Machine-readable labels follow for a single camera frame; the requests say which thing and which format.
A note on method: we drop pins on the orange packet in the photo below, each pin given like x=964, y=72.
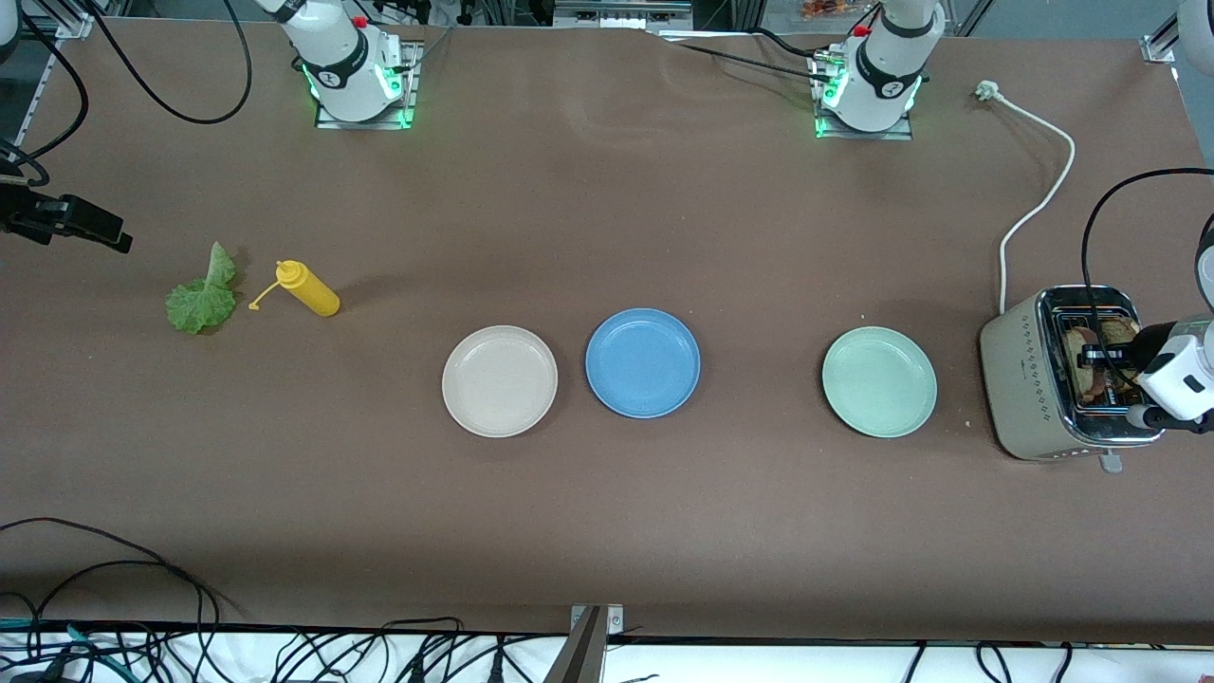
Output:
x=835, y=9

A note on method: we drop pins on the yellow mustard squeeze bottle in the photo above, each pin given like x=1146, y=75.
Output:
x=311, y=292

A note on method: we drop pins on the blue round plate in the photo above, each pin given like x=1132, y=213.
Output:
x=643, y=363

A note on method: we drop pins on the aluminium profile post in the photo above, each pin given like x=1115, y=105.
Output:
x=583, y=655

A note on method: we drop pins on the green lettuce leaf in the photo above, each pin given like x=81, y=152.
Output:
x=201, y=299

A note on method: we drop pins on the green round plate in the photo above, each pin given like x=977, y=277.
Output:
x=879, y=381

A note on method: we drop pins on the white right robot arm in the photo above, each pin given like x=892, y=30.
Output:
x=341, y=66

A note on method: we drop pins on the beige chrome toaster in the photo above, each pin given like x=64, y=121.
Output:
x=1024, y=389

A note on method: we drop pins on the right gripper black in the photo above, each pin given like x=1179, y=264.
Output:
x=28, y=211

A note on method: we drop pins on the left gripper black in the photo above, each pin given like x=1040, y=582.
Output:
x=1129, y=358

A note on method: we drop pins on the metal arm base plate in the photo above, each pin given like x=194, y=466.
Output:
x=413, y=76
x=899, y=134

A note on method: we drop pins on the beige round plate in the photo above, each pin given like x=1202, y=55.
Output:
x=500, y=381

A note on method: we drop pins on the grey metal box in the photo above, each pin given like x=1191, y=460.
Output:
x=616, y=11

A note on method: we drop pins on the aluminium frame profile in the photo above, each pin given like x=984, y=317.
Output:
x=62, y=19
x=1162, y=47

